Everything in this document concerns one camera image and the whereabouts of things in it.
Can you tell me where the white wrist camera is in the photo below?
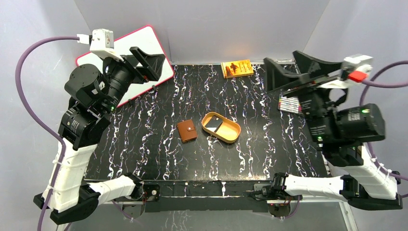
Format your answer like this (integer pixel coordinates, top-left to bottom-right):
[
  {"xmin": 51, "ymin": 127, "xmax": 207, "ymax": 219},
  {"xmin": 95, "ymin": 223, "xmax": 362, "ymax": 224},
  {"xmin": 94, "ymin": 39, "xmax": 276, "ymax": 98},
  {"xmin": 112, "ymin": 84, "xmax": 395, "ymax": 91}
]
[
  {"xmin": 77, "ymin": 28, "xmax": 124, "ymax": 61},
  {"xmin": 319, "ymin": 54, "xmax": 373, "ymax": 89}
]

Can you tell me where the orange book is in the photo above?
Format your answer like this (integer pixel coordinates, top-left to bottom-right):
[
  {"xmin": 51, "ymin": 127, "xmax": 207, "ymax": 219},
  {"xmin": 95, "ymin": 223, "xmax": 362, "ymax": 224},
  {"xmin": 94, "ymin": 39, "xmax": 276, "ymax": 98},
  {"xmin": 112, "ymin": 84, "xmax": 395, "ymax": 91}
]
[{"xmin": 221, "ymin": 59, "xmax": 254, "ymax": 78}]

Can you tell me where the colour marker pen set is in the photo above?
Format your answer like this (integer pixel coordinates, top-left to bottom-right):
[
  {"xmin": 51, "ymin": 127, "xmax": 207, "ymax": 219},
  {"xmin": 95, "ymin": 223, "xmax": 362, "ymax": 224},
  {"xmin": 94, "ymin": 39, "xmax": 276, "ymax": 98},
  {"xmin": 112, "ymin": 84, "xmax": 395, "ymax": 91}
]
[{"xmin": 278, "ymin": 95, "xmax": 302, "ymax": 115}]

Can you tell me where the aluminium rail frame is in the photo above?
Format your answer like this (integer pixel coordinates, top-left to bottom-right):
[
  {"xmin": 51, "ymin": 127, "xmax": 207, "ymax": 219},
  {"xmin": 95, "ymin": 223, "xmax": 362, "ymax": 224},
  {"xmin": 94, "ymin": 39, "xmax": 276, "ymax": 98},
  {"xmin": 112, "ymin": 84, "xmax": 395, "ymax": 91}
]
[{"xmin": 55, "ymin": 181, "xmax": 359, "ymax": 231}]

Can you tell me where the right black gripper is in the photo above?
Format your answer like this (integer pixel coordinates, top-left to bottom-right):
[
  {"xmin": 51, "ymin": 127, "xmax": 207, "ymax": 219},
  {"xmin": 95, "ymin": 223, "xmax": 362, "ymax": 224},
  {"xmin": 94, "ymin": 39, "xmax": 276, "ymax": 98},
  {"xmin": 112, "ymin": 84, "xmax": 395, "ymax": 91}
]
[{"xmin": 259, "ymin": 50, "xmax": 337, "ymax": 142}]

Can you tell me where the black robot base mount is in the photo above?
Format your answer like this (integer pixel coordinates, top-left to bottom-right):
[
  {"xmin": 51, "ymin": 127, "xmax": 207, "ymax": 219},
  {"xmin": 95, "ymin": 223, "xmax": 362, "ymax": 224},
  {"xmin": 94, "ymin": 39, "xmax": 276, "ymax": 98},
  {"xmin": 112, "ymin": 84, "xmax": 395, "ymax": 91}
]
[{"xmin": 115, "ymin": 180, "xmax": 303, "ymax": 217}]

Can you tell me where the brown leather card holder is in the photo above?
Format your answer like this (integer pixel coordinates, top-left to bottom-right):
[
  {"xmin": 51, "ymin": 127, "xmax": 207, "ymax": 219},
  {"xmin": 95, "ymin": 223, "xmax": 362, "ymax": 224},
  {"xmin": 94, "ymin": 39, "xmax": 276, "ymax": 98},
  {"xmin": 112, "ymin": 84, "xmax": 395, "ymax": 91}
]
[{"xmin": 177, "ymin": 119, "xmax": 197, "ymax": 143}]

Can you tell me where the pink framed whiteboard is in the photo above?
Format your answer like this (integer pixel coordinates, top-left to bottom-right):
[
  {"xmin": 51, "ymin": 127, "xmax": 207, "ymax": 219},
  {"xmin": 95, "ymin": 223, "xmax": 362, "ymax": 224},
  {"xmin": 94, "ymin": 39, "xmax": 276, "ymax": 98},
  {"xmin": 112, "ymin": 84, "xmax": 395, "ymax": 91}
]
[{"xmin": 76, "ymin": 25, "xmax": 175, "ymax": 107}]

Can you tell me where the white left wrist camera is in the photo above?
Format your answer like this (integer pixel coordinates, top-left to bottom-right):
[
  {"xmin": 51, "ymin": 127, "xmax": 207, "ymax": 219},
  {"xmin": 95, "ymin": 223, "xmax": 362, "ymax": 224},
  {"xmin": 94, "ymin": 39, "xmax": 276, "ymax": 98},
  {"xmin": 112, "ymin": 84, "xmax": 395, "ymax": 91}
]
[{"xmin": 77, "ymin": 28, "xmax": 124, "ymax": 61}]

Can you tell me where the gold oval tin tray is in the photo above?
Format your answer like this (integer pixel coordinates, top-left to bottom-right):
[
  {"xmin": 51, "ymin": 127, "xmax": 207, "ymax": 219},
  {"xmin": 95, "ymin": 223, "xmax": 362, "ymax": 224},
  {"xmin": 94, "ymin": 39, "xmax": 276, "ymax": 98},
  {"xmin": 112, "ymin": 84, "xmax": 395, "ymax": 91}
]
[{"xmin": 201, "ymin": 112, "xmax": 241, "ymax": 144}]

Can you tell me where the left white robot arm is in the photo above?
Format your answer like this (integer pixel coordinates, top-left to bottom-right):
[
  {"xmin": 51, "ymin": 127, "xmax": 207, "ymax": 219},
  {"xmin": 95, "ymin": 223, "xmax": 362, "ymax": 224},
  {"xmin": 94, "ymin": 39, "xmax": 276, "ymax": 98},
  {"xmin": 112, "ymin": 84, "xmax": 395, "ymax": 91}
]
[{"xmin": 34, "ymin": 47, "xmax": 166, "ymax": 225}]

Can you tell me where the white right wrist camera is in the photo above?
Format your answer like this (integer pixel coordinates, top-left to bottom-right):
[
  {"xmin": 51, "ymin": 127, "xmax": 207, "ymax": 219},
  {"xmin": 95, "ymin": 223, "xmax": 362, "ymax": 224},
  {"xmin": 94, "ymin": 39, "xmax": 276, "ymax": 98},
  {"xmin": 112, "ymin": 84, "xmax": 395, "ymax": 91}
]
[{"xmin": 319, "ymin": 54, "xmax": 373, "ymax": 89}]

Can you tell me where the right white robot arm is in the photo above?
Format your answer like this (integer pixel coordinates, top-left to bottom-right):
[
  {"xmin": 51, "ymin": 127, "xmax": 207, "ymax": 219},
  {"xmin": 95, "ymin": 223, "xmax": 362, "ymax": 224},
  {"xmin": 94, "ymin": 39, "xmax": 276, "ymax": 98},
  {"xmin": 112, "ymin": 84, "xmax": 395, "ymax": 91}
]
[{"xmin": 255, "ymin": 51, "xmax": 403, "ymax": 211}]

